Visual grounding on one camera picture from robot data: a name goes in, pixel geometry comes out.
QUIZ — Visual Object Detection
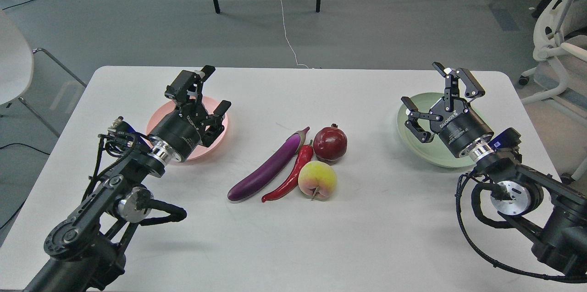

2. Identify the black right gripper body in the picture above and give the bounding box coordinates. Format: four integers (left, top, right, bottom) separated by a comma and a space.
429, 99, 494, 158

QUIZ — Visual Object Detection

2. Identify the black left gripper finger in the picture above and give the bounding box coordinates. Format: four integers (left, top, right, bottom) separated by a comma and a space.
207, 100, 232, 127
164, 65, 216, 105

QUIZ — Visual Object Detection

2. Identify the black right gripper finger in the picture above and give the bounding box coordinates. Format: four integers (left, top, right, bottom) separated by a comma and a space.
432, 62, 486, 111
401, 96, 441, 143

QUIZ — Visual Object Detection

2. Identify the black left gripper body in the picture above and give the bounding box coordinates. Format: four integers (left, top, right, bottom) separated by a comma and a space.
149, 98, 219, 163

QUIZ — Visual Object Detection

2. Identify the purple eggplant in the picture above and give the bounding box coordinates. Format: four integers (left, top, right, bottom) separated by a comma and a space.
227, 127, 310, 202

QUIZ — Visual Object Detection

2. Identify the red chili pepper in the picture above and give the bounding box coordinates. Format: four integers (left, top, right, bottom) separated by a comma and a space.
261, 140, 314, 203

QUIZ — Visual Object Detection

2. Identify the yellow pink peach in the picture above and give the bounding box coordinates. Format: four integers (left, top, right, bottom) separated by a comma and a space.
298, 160, 338, 200

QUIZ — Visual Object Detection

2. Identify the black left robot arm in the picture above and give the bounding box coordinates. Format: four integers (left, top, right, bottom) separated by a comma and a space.
25, 65, 231, 292

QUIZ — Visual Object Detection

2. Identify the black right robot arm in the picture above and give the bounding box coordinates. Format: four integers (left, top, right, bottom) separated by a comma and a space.
402, 62, 587, 284

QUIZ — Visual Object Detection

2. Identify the pink plate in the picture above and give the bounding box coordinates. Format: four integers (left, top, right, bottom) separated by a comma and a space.
146, 95, 229, 161

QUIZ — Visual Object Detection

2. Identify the green plate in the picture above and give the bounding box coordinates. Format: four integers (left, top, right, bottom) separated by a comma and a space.
397, 92, 474, 169

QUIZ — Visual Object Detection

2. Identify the dark red pomegranate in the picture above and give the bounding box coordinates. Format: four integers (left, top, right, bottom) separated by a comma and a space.
313, 123, 348, 162

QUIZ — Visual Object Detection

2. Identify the white office chair at right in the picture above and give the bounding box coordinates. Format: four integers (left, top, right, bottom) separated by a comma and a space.
518, 0, 587, 185

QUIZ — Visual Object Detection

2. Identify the white chair at left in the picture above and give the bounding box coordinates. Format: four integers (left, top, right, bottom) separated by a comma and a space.
0, 12, 87, 138

